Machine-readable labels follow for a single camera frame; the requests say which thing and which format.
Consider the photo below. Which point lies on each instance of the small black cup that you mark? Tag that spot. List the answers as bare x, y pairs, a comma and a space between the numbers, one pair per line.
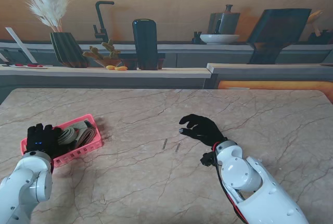
197, 38

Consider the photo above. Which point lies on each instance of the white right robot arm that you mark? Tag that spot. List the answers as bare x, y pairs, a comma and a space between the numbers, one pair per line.
255, 182

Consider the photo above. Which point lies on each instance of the white leaning board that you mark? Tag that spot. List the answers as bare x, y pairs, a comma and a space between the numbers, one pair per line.
20, 44

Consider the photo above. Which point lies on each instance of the pink plastic storage basket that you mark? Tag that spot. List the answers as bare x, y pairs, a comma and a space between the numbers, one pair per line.
83, 151

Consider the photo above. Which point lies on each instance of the dark ribbed vase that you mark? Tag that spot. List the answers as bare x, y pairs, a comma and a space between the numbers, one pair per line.
66, 50

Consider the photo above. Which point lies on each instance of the orange citrus fruit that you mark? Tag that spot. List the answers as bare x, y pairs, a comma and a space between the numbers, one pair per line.
121, 68
110, 67

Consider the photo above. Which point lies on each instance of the grey kitchen counter wood top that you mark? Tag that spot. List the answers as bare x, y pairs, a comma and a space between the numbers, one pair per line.
156, 78

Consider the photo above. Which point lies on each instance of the white ceramic bowl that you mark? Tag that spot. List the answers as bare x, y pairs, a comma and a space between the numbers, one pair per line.
219, 38

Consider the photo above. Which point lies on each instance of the olive canvas belt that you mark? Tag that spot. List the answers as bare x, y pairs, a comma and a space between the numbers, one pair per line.
68, 134

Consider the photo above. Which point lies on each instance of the grey ceramic jug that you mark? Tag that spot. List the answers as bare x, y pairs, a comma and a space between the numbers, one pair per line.
229, 22

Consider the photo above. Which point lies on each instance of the dark tilted panel stand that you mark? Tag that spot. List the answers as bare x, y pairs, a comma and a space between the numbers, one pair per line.
275, 34

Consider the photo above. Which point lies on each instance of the plate with red food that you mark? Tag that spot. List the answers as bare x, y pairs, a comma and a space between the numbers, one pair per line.
28, 66

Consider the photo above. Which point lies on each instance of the yellow wooden spatula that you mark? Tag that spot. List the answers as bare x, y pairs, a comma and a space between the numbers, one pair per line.
314, 16

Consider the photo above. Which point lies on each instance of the dark low tray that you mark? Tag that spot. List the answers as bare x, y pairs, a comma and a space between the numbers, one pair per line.
161, 56

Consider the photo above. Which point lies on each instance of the beige woven belt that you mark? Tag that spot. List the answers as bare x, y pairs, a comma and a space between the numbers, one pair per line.
86, 135

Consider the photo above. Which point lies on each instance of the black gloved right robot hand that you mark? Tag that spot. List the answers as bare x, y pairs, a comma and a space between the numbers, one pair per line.
205, 130

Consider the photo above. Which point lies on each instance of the tall black cylinder container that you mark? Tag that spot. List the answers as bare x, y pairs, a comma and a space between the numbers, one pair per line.
145, 44

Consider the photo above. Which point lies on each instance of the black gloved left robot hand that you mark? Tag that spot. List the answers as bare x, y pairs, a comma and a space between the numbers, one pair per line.
41, 141

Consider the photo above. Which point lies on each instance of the white pampas grass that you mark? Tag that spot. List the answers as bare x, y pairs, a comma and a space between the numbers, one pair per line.
49, 3

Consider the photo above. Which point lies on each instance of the black kitchen faucet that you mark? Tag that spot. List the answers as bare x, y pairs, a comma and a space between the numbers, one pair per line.
100, 18

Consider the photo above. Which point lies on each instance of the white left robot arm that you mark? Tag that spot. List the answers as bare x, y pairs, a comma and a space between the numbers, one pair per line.
23, 182

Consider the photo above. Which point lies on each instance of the cactus plant in bowl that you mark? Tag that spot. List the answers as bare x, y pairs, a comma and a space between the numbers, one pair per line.
112, 51

